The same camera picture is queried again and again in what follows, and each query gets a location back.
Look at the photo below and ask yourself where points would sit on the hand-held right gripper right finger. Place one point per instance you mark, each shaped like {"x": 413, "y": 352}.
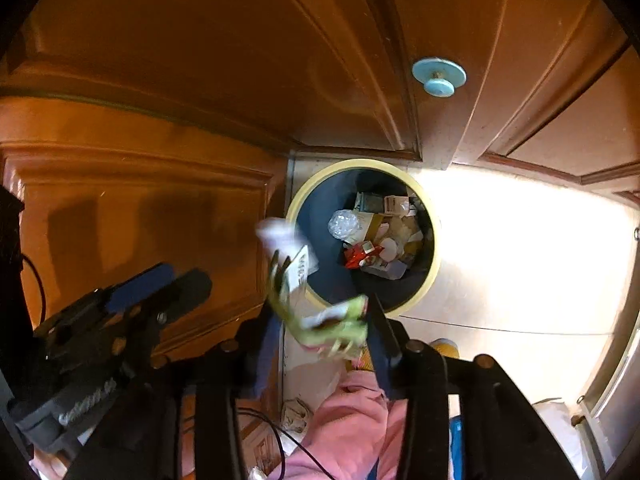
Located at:
{"x": 380, "y": 345}

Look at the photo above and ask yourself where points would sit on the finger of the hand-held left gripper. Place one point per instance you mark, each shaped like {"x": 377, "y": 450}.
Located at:
{"x": 140, "y": 285}
{"x": 187, "y": 287}

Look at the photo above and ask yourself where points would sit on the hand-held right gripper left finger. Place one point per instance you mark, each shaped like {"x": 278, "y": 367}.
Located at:
{"x": 265, "y": 355}

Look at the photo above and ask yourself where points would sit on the green white plastic wrapper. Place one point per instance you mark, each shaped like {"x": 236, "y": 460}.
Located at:
{"x": 345, "y": 317}

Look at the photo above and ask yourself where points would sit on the beige loofah sponge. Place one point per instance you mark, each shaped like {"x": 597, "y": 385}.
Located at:
{"x": 405, "y": 232}

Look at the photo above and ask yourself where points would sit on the round black bin yellow rim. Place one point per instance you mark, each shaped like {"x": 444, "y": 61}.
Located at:
{"x": 320, "y": 200}

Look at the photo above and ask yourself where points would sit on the crumpled white paper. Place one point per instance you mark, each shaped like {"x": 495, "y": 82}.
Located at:
{"x": 296, "y": 412}

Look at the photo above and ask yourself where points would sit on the brown wooden cabinet door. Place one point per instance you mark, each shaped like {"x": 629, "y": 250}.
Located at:
{"x": 200, "y": 35}
{"x": 525, "y": 60}
{"x": 125, "y": 210}

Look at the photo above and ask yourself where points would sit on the red torn wrapper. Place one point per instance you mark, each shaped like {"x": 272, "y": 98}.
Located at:
{"x": 356, "y": 256}

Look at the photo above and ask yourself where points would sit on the yellow paper box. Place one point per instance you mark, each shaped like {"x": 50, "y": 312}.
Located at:
{"x": 372, "y": 227}

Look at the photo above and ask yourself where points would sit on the crumpled clear plastic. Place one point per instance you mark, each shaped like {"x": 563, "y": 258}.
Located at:
{"x": 344, "y": 223}

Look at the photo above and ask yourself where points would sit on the small white box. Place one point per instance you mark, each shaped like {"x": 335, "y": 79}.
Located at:
{"x": 397, "y": 205}

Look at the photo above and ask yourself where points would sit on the white plastic bag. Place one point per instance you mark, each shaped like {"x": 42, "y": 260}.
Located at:
{"x": 555, "y": 420}

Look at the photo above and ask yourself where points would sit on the silver framed glass cabinet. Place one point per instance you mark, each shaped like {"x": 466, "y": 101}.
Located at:
{"x": 615, "y": 375}

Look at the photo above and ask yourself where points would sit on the blue round cabinet knob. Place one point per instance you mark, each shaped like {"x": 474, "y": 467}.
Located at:
{"x": 439, "y": 77}

